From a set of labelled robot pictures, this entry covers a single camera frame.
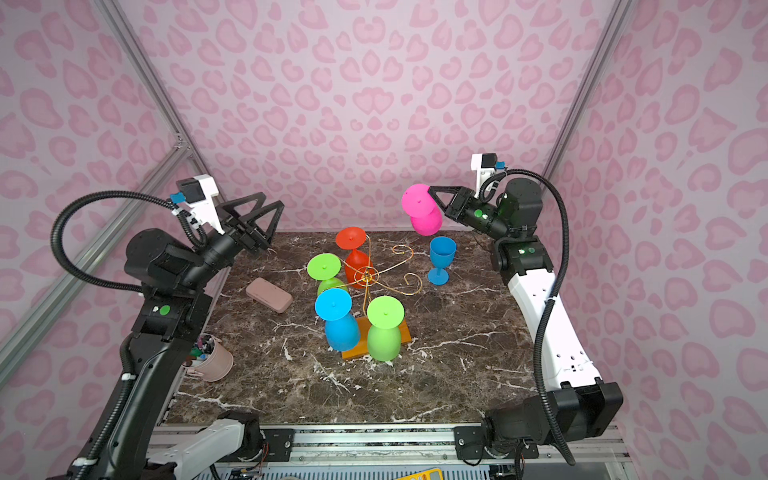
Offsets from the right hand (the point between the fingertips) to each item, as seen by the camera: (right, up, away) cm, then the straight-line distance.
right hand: (430, 191), depth 61 cm
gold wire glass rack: (-15, -34, +12) cm, 39 cm away
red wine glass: (-16, -16, +8) cm, 24 cm away
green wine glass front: (-9, -25, -1) cm, 27 cm away
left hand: (-29, -3, -8) cm, 31 cm away
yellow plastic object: (0, -63, +7) cm, 64 cm away
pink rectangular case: (-49, -27, +39) cm, 69 cm away
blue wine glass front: (-19, -29, +5) cm, 35 cm away
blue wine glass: (+8, -12, +33) cm, 36 cm away
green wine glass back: (-23, -16, +6) cm, 28 cm away
